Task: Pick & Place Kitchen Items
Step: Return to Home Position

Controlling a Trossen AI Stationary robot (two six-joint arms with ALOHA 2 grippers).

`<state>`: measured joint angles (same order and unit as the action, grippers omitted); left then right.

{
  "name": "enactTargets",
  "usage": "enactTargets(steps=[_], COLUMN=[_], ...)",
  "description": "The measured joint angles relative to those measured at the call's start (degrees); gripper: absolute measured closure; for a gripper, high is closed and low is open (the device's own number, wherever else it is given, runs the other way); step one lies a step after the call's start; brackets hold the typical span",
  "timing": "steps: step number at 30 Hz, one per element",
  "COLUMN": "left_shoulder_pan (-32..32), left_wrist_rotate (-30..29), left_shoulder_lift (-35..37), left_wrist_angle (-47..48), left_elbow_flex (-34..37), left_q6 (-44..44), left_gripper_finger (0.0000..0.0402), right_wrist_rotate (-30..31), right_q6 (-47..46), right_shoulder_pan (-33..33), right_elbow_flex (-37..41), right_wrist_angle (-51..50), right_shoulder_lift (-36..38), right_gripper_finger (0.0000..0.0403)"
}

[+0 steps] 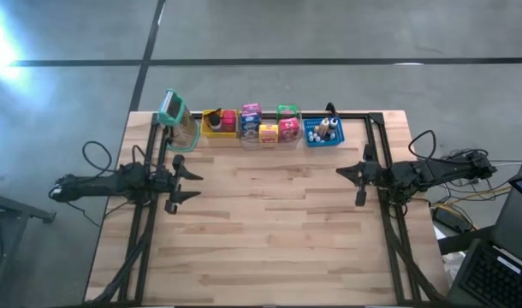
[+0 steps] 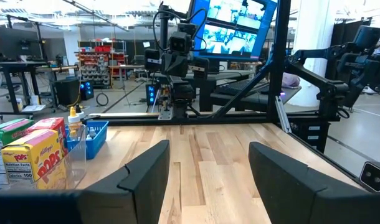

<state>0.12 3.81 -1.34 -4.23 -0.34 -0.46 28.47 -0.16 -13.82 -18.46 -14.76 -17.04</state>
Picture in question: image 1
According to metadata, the red Froot Loops cereal box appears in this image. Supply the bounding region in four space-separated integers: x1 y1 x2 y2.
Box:
277 117 301 143

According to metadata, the black power brick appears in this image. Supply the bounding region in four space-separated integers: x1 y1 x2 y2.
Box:
431 205 475 234

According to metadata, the yellow floor cable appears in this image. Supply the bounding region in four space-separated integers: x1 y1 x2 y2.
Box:
431 186 513 207

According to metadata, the yellow Corn Pops cereal box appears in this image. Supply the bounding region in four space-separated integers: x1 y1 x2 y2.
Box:
258 123 280 145

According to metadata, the yellow plastic basket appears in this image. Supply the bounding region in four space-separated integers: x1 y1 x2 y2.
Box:
200 109 240 139

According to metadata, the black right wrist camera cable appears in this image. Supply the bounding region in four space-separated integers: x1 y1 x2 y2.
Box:
407 129 438 163

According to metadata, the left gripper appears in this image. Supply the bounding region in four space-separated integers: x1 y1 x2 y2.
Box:
154 153 205 216

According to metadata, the blue Frosted Flakes cereal box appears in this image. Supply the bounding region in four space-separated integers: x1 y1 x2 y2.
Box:
240 112 262 139

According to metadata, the blue plastic basket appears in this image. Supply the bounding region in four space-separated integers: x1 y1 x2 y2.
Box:
302 116 346 148

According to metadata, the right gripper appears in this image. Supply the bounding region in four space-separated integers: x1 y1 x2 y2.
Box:
335 144 390 207

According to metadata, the green Apple Jacks cereal box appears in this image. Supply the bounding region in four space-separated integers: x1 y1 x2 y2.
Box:
276 104 300 122

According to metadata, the clear plastic bin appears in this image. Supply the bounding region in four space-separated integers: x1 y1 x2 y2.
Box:
238 104 304 151

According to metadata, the grey monitor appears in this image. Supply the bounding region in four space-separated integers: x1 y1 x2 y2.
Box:
490 140 522 258

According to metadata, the dark grey laptop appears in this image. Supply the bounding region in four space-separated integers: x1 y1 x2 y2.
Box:
447 238 522 308

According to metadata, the metal box grater green handle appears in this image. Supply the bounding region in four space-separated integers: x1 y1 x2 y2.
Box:
157 88 201 154

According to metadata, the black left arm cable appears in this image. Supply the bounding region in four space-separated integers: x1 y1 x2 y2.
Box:
81 140 115 173

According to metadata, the black equipment stand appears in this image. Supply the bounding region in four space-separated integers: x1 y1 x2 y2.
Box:
0 187 57 308

